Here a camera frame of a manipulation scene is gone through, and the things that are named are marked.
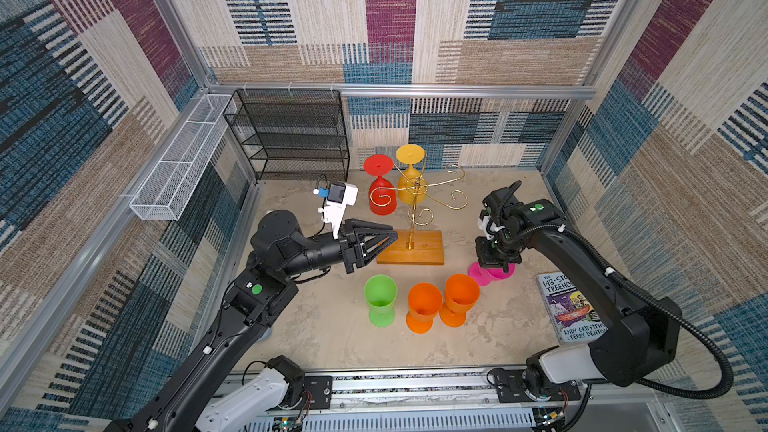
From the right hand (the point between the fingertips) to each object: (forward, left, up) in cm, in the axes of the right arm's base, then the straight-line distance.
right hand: (485, 268), depth 77 cm
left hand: (-6, +23, +27) cm, 36 cm away
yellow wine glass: (+14, +18, +15) cm, 28 cm away
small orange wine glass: (-7, +16, -3) cm, 18 cm away
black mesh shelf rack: (+55, +58, +1) cm, 80 cm away
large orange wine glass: (-4, +6, -5) cm, 9 cm away
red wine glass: (+18, +26, +9) cm, 33 cm away
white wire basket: (+27, +91, +3) cm, 95 cm away
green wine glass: (-3, +27, -6) cm, 28 cm away
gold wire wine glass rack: (+15, +16, -13) cm, 25 cm away
